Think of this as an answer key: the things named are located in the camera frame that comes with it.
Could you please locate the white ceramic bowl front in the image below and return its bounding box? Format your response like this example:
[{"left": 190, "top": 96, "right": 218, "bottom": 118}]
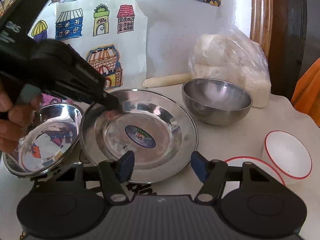
[{"left": 225, "top": 156, "right": 285, "bottom": 186}]

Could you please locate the white ceramic bowl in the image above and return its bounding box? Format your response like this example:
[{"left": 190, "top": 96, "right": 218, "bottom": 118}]
[
  {"left": 261, "top": 131, "right": 312, "bottom": 185},
  {"left": 225, "top": 156, "right": 285, "bottom": 186}
]

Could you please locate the wide steel plate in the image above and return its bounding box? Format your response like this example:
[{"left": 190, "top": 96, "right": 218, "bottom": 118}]
[{"left": 79, "top": 89, "right": 199, "bottom": 184}]

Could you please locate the deep steel bowl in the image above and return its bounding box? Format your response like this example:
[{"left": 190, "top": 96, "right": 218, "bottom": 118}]
[{"left": 182, "top": 78, "right": 253, "bottom": 126}]

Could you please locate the white ceramic bowl back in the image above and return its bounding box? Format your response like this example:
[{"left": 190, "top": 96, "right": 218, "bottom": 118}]
[{"left": 261, "top": 131, "right": 312, "bottom": 185}]

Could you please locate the person's left hand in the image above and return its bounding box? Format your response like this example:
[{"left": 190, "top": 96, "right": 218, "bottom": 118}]
[{"left": 1, "top": 84, "right": 43, "bottom": 153}]

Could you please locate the white printed tablecloth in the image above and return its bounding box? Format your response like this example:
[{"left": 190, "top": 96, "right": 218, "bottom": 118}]
[{"left": 1, "top": 95, "right": 319, "bottom": 239}]

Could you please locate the wooden rolling pin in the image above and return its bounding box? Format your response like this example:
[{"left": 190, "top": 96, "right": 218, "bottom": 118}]
[{"left": 143, "top": 73, "right": 192, "bottom": 88}]

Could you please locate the houses drawing paper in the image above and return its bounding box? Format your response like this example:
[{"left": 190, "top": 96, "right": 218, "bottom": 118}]
[{"left": 28, "top": 0, "right": 148, "bottom": 92}]

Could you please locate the orange dress woman painting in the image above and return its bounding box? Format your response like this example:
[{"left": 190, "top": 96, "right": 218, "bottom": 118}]
[{"left": 291, "top": 58, "right": 320, "bottom": 126}]

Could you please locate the plastic bag of buns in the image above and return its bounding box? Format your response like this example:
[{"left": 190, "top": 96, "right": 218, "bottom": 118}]
[{"left": 188, "top": 25, "right": 271, "bottom": 108}]

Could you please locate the brown wooden door frame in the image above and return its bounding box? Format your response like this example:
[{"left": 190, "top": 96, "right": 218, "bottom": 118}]
[{"left": 250, "top": 0, "right": 273, "bottom": 59}]

